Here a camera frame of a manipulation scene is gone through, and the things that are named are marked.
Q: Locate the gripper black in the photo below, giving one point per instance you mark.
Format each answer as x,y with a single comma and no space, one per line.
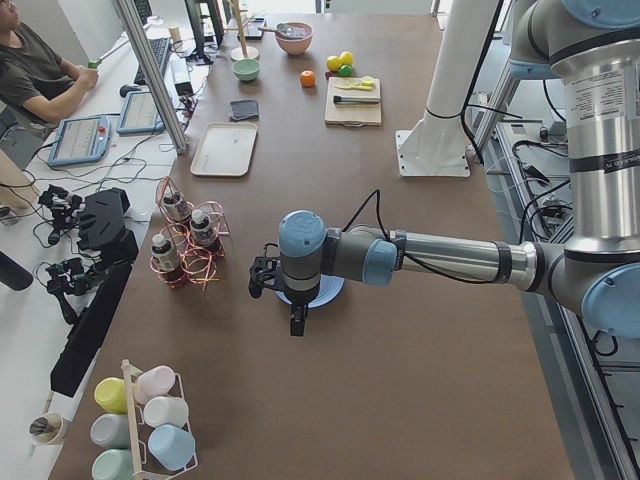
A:
298,299

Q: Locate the blue plate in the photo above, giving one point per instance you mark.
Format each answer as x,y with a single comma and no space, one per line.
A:
328,288

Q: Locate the orange fruit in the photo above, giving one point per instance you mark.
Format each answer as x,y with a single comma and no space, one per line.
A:
307,78

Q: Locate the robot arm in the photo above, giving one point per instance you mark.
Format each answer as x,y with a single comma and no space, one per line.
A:
593,46

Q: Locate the tea bottle two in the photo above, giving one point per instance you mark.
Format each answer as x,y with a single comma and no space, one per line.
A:
202,230

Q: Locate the pink cup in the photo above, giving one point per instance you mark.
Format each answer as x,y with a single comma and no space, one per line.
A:
152,383

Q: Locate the tea bottle three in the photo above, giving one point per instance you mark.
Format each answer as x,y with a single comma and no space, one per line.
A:
166,261

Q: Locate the white cup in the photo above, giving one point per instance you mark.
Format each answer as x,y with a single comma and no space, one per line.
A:
162,410

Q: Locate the tea bottle one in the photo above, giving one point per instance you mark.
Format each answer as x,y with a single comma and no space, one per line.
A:
176,206

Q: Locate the wooden cup rack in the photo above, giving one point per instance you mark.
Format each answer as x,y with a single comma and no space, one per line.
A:
145,466

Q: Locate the blue cup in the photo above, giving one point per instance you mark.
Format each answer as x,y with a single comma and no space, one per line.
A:
171,446

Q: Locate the cream rectangular tray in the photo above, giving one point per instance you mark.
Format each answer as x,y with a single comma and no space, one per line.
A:
224,150

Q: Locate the yellow cup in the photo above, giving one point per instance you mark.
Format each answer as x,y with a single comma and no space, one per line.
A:
110,395

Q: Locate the grey cup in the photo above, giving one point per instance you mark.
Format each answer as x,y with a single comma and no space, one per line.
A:
111,431

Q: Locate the wooden cutting board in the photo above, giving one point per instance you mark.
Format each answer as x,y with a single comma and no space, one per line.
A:
352,115

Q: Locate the grey folded cloth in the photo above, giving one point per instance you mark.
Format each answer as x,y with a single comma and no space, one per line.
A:
243,109

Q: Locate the light green cup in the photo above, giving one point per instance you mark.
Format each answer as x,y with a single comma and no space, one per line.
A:
113,464

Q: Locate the yellow plastic knife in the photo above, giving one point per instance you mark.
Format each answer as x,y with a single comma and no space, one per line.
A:
355,86

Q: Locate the lemon slice two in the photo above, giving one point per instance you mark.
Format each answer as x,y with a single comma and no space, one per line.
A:
368,80

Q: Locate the green lime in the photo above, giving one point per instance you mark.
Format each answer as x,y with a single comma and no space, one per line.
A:
345,71

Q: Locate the green bowl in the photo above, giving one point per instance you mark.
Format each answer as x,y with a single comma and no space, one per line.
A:
246,69

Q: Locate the teach pendant far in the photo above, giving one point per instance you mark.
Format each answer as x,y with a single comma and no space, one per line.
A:
139,115

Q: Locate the teach pendant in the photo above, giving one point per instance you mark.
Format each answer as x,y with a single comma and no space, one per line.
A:
139,115
80,140

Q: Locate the yellow lemon upper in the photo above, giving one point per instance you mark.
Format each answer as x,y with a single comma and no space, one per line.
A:
333,63

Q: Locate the yellow lemon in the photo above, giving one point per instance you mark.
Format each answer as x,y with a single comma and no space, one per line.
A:
333,63
346,58

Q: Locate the yellow lemon lower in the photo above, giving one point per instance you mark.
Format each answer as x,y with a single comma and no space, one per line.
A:
346,58

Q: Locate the paper cup with tools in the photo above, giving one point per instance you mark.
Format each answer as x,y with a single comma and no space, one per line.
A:
49,429

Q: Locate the wooden mug tree stand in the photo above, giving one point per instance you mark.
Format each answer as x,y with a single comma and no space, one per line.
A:
236,24

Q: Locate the teach pendant near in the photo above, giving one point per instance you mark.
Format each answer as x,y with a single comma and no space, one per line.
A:
80,140

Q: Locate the pink bowl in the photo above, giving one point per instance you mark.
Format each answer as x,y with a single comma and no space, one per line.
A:
294,37

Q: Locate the black keyboard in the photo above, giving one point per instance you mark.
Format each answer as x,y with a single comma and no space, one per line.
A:
160,48

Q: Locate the seated person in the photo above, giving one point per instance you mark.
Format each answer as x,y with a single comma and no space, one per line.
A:
36,82

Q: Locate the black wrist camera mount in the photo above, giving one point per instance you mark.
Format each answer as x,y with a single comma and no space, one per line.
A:
265,273

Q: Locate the copper wire bottle rack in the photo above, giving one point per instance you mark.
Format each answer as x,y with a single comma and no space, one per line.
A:
198,263

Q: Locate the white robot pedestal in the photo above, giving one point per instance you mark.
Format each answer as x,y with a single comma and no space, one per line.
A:
436,146

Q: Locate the aluminium frame post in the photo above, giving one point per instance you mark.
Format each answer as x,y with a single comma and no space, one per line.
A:
126,11

